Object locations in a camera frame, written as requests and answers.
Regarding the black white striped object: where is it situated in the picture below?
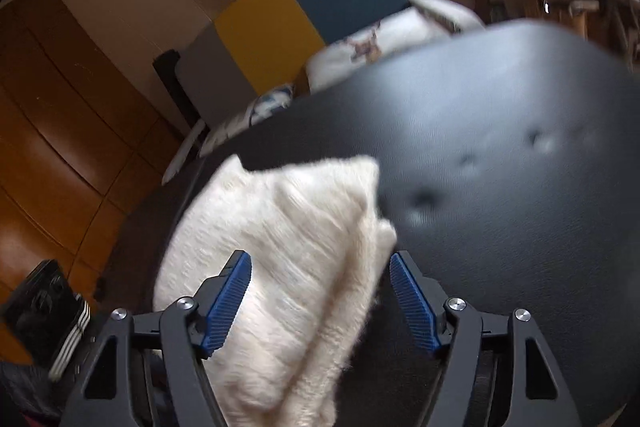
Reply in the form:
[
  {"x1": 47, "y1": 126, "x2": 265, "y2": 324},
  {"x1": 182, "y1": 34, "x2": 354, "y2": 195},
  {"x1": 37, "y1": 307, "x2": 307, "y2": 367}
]
[{"x1": 0, "y1": 259, "x2": 92, "y2": 382}]

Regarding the dark cloth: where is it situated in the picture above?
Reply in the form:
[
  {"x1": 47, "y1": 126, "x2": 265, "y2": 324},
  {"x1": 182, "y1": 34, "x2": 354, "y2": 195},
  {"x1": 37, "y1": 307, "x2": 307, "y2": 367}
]
[{"x1": 0, "y1": 359, "x2": 63, "y2": 427}]

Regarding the black leather ottoman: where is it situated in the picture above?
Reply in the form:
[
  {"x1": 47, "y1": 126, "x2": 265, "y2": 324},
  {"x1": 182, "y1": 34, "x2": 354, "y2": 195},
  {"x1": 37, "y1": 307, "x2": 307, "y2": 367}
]
[{"x1": 107, "y1": 19, "x2": 640, "y2": 427}]

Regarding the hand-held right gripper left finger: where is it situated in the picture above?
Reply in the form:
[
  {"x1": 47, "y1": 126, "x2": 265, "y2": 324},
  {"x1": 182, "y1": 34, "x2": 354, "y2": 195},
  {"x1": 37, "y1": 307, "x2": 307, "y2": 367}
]
[{"x1": 60, "y1": 249, "x2": 253, "y2": 427}]

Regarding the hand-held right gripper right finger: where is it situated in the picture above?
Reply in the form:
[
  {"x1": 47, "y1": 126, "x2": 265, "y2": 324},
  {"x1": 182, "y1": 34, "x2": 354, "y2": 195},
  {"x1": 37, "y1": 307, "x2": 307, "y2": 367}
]
[{"x1": 389, "y1": 250, "x2": 583, "y2": 427}]

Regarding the cream knit sweater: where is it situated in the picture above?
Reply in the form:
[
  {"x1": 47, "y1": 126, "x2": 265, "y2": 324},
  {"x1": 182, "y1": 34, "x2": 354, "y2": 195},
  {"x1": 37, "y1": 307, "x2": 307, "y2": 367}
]
[{"x1": 151, "y1": 154, "x2": 398, "y2": 427}]

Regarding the grey yellow blue armchair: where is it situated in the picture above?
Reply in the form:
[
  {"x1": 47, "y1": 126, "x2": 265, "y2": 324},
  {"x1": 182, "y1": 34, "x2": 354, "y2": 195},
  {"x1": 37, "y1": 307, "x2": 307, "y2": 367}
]
[{"x1": 152, "y1": 0, "x2": 486, "y2": 185}]

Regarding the triangle pattern pillow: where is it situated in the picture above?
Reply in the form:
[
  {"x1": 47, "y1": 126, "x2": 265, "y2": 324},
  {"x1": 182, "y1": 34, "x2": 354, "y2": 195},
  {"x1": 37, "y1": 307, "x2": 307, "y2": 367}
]
[{"x1": 200, "y1": 83, "x2": 296, "y2": 155}]

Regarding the white deer print pillow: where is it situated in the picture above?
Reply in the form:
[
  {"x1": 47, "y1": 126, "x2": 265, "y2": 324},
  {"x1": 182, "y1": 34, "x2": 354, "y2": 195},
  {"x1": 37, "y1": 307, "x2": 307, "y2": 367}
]
[{"x1": 305, "y1": 7, "x2": 453, "y2": 92}]

